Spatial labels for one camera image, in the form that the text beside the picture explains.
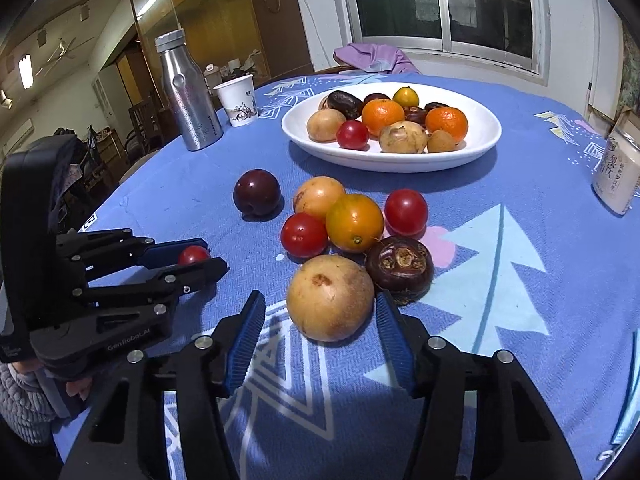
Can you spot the purple jacket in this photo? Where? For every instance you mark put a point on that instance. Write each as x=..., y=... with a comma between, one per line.
x=375, y=56

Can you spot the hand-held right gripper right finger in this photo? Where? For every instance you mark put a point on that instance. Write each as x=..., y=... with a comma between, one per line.
x=397, y=345

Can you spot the wooden glass cabinet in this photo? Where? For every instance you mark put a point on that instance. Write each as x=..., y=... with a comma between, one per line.
x=220, y=20

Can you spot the blue printed tablecloth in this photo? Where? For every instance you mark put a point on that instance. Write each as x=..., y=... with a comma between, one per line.
x=500, y=360

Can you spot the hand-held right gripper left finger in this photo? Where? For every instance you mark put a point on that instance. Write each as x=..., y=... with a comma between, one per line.
x=245, y=345

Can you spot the ceiling tube light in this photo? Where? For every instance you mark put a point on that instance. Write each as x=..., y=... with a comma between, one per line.
x=25, y=70

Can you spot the dark water chestnut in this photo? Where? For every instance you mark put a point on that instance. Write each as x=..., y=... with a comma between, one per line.
x=436, y=106
x=345, y=102
x=376, y=97
x=415, y=115
x=400, y=270

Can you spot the person's left hand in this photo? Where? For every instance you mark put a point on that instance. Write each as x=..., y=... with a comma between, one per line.
x=77, y=387

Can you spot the large tan round fruit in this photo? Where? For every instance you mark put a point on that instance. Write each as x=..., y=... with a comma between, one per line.
x=330, y=297

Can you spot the silver metal bottle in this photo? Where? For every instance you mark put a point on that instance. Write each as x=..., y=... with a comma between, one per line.
x=190, y=105

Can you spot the white oval plate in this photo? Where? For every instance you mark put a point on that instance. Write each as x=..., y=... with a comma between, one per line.
x=482, y=132

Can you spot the orange mandarin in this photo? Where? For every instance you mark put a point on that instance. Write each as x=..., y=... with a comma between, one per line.
x=382, y=116
x=446, y=122

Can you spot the person's left forearm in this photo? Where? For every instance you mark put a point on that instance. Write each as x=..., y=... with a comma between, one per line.
x=25, y=400

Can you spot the wooden chair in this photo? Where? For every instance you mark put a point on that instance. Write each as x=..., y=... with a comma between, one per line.
x=145, y=120

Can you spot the small tan round fruit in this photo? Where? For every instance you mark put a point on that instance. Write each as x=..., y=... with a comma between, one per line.
x=442, y=141

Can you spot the ceiling fan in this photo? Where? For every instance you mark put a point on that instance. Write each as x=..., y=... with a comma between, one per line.
x=60, y=52

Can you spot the small red cherry tomato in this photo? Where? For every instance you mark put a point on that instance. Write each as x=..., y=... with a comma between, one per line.
x=194, y=254

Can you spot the white air conditioner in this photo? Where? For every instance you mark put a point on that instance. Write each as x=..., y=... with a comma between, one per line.
x=15, y=136

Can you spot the white framed window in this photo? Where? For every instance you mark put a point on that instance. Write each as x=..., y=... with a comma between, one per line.
x=400, y=0

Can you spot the small orange tomato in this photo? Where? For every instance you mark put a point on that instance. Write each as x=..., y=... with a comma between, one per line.
x=405, y=96

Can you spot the beige drink can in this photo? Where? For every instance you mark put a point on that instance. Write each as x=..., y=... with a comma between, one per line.
x=617, y=180

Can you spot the large orange tomato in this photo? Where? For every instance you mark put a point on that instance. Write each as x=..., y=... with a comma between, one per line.
x=355, y=222

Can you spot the dark purple plum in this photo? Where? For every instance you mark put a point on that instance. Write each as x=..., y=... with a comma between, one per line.
x=257, y=193

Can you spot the white paper cup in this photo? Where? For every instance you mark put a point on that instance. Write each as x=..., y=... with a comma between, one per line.
x=240, y=102

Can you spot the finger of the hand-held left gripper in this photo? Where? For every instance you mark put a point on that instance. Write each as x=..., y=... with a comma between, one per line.
x=200, y=275
x=160, y=252

